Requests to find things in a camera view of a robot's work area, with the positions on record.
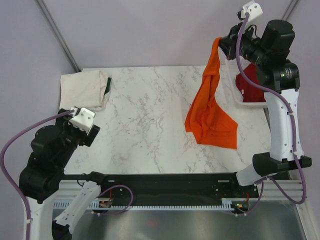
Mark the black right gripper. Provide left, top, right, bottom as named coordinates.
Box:
left=217, top=20, right=270, bottom=67

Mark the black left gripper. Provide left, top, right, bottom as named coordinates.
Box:
left=55, top=107, right=101, bottom=167

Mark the orange t shirt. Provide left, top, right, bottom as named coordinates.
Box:
left=184, top=37, right=238, bottom=150

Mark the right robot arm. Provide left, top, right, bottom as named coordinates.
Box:
left=218, top=19, right=312, bottom=197

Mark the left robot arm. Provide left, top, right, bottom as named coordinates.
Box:
left=19, top=120, right=110, bottom=240

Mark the cream folded t shirt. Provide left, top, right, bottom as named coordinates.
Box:
left=59, top=69, right=112, bottom=112

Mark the dark red t shirt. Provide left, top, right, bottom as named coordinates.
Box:
left=235, top=63, right=266, bottom=103

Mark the white plastic basket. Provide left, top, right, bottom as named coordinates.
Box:
left=224, top=58, right=268, bottom=109

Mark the dark green folded t shirt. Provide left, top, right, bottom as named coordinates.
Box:
left=104, top=77, right=112, bottom=96

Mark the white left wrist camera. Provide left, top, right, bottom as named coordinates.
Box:
left=68, top=106, right=96, bottom=135

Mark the right aluminium corner post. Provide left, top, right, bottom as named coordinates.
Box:
left=281, top=0, right=300, bottom=21

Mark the aluminium corner post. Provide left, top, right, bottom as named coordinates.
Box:
left=281, top=0, right=300, bottom=21
left=34, top=0, right=81, bottom=73

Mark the left aluminium corner post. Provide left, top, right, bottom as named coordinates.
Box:
left=34, top=0, right=81, bottom=73

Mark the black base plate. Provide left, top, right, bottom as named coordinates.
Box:
left=59, top=171, right=292, bottom=207

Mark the aluminium frame rail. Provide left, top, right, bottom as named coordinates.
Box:
left=55, top=180, right=303, bottom=201

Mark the white slotted cable duct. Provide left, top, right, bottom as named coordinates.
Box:
left=52, top=197, right=237, bottom=210

